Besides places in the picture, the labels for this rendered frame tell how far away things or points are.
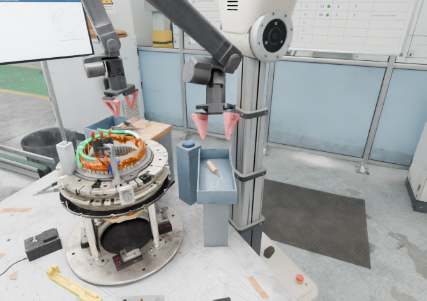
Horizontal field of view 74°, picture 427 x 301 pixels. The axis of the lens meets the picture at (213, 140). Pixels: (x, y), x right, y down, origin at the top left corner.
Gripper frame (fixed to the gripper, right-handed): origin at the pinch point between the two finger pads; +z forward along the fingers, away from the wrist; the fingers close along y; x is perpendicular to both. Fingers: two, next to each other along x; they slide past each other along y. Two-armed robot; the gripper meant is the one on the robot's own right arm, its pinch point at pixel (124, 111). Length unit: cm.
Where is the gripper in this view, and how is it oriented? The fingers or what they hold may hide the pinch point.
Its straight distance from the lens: 112.2
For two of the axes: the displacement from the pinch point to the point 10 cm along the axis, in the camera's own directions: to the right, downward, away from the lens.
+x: 9.1, 1.6, -3.8
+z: 0.4, 8.8, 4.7
